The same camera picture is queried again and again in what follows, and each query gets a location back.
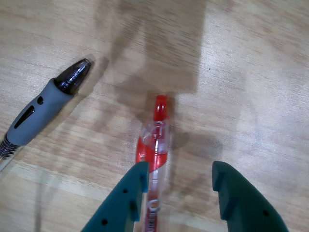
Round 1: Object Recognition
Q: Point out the grey grip retractable pen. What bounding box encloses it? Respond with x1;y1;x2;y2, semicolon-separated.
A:
0;58;95;172

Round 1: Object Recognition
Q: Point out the red clear pen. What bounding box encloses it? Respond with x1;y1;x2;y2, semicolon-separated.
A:
135;95;171;232

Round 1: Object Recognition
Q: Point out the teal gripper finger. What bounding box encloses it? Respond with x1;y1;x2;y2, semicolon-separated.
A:
80;161;150;232
211;160;290;232

